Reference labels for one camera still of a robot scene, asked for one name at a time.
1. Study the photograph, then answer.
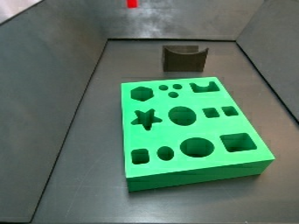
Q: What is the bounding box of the red double-square block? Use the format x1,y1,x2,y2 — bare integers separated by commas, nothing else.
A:
125,0,137,8

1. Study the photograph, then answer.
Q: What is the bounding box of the black curved holder stand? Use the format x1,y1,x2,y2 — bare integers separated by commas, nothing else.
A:
163,45,209,72

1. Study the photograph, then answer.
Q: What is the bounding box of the green shape sorting board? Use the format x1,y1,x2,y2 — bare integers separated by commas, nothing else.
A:
121,77,275,192

